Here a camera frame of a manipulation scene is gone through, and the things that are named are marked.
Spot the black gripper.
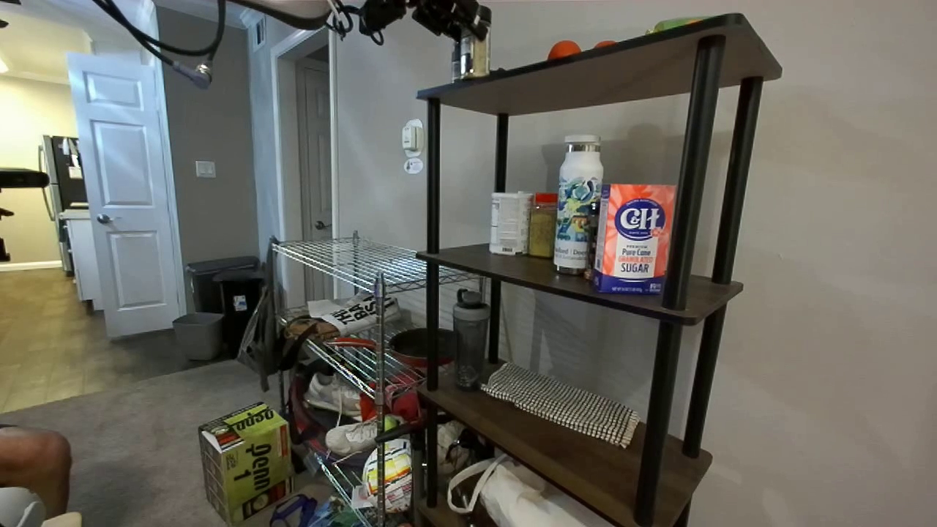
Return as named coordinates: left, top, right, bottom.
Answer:
left=408, top=0, right=496, bottom=43

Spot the dark spice grinder jar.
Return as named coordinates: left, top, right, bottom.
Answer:
left=449, top=36, right=477, bottom=84

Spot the brown spice jar red cap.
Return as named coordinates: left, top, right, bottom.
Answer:
left=528, top=191, right=561, bottom=261

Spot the orange fruit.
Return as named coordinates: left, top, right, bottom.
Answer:
left=545, top=37, right=584, bottom=65

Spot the white floral water bottle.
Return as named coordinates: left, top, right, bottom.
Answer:
left=553, top=132, right=607, bottom=276

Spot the orange and blue sugar box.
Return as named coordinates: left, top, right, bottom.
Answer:
left=593, top=182, right=679, bottom=298

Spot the black and white book stack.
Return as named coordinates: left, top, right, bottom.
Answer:
left=304, top=293, right=404, bottom=334

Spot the gray water bottle black lid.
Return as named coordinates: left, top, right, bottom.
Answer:
left=452, top=286, right=493, bottom=391

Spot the black round pot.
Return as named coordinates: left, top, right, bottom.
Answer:
left=386, top=324, right=460, bottom=378

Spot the brown bundle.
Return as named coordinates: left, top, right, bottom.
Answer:
left=282, top=317, right=340, bottom=355

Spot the black trash bin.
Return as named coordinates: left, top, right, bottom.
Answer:
left=184, top=255, right=269, bottom=359

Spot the gray hanging bag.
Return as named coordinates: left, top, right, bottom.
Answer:
left=236, top=271, right=291, bottom=391

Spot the white mesh mat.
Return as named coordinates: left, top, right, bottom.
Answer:
left=477, top=359, right=641, bottom=450

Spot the white sneaker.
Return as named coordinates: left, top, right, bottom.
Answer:
left=323, top=416, right=392, bottom=460
left=301, top=368, right=369, bottom=419

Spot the white panel door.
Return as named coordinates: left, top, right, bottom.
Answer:
left=67, top=49, right=187, bottom=343

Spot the small gray bin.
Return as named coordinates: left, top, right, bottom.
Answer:
left=173, top=311, right=228, bottom=365

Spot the dark framed panel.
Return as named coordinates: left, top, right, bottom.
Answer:
left=39, top=132, right=91, bottom=214

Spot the white cabinet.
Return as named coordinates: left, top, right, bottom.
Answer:
left=57, top=204, right=105, bottom=314

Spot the printed plastic bag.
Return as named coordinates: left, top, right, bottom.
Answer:
left=350, top=435, right=419, bottom=514

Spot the white bag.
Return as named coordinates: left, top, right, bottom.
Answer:
left=445, top=450, right=618, bottom=527

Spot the black exercise machine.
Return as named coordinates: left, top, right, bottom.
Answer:
left=0, top=166, right=54, bottom=264

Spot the green and yellow carton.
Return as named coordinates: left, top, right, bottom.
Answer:
left=196, top=400, right=297, bottom=527

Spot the blue packet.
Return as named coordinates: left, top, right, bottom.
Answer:
left=269, top=492, right=340, bottom=527

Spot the brown leather seat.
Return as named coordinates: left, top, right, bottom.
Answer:
left=0, top=425, right=73, bottom=522

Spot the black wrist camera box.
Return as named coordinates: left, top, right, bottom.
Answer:
left=354, top=0, right=410, bottom=40

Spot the white wall device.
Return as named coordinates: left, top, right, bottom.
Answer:
left=398, top=113, right=432, bottom=179

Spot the black frame brown shelving unit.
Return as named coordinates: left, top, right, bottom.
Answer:
left=417, top=8, right=786, bottom=527

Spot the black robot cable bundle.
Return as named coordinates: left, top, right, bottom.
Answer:
left=91, top=0, right=340, bottom=87

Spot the chrome wire rack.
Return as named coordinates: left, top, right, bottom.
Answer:
left=266, top=232, right=482, bottom=527

